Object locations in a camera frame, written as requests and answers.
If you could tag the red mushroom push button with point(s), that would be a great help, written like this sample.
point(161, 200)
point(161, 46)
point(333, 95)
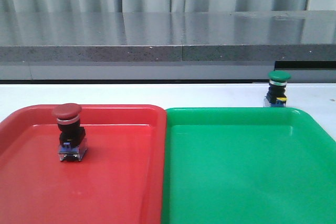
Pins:
point(72, 140)

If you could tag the green mushroom push button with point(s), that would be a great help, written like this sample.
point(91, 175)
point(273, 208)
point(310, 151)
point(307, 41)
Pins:
point(275, 96)

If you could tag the grey stone countertop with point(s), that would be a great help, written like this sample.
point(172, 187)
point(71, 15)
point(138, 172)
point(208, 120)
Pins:
point(164, 47)

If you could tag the green plastic tray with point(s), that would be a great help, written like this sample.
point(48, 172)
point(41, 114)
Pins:
point(247, 165)

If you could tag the red plastic tray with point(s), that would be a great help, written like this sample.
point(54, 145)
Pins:
point(119, 180)

